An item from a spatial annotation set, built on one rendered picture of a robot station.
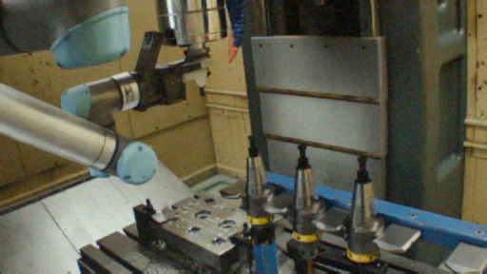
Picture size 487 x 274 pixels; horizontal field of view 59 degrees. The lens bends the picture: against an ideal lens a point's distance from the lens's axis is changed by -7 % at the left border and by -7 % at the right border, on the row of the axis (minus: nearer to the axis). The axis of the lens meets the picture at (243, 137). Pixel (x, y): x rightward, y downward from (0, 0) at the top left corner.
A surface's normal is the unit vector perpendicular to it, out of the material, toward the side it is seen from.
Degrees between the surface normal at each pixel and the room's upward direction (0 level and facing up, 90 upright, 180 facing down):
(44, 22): 107
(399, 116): 90
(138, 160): 90
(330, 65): 91
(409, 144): 90
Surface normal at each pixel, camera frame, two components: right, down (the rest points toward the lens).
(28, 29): -0.21, 0.67
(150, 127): 0.70, 0.14
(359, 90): -0.71, 0.27
